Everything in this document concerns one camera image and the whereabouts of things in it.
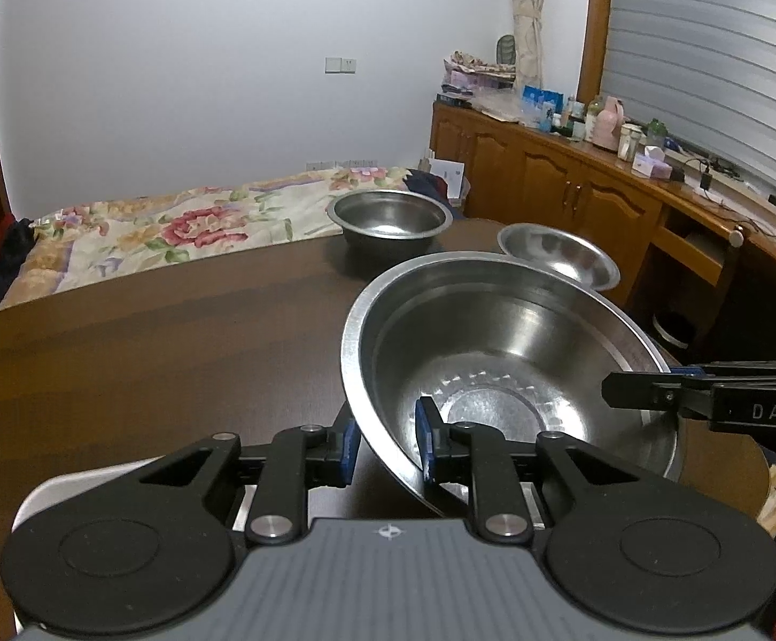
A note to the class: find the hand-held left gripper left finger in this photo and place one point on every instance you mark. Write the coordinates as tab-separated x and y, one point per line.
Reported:
350	454

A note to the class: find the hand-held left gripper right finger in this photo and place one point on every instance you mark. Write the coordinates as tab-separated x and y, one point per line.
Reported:
424	444

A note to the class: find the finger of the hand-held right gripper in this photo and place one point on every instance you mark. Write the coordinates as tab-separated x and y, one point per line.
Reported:
749	370
642	390

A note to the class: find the large steel bowl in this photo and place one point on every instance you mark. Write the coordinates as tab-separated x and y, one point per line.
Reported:
515	340

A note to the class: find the small steel bowl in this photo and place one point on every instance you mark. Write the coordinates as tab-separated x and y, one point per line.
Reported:
562	257

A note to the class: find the medium steel bowl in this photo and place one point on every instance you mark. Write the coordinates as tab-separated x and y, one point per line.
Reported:
391	213

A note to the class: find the floral white square plate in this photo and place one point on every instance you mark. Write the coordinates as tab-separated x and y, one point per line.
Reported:
60	491

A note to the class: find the wooden cabinet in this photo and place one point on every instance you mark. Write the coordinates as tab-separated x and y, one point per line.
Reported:
562	180

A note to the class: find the tissue box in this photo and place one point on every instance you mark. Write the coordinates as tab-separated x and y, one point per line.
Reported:
652	163

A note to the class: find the white tumbler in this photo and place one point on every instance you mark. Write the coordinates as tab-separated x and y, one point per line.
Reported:
630	141

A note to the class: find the green capped bottle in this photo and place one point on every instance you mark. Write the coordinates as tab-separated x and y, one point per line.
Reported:
656	133

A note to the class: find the navy clothes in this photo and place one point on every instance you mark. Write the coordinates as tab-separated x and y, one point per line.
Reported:
428	183

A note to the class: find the white paper box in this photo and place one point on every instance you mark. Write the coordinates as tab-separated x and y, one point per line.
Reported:
448	177

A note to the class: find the pink thermos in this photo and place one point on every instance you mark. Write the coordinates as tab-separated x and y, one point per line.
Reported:
608	123

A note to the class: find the clear glass bottle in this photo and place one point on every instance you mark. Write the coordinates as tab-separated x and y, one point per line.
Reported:
595	117

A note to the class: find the floral bed blanket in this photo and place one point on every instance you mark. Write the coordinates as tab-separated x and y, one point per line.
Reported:
194	220

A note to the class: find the blue printed box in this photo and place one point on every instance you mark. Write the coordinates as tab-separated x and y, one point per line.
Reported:
540	107

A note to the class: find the grey window blind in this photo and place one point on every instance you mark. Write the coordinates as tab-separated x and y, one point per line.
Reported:
715	47

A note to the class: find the pile of folded clothes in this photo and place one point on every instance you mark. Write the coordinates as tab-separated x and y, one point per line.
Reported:
478	70

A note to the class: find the dark hand fan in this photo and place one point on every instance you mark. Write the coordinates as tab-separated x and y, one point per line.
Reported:
508	47

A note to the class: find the beige patterned curtain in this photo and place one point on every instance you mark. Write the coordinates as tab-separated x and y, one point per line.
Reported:
528	13

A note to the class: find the wooden window frame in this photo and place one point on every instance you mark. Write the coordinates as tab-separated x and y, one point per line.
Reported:
595	20

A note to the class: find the white wall switch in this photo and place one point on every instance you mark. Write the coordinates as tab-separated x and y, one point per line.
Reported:
340	65

